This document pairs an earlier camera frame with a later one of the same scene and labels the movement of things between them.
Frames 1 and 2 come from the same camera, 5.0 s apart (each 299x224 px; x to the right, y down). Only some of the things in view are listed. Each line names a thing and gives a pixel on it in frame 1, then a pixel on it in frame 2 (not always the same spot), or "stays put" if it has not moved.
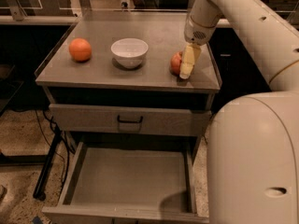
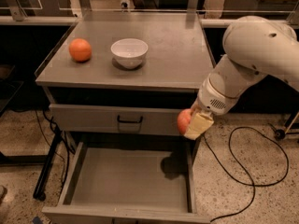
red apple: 176,63 to 183,119
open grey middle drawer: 130,182 stays put
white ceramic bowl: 129,51 stays put
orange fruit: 80,49 stays put
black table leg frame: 41,186 stays put
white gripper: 196,33 to 210,97
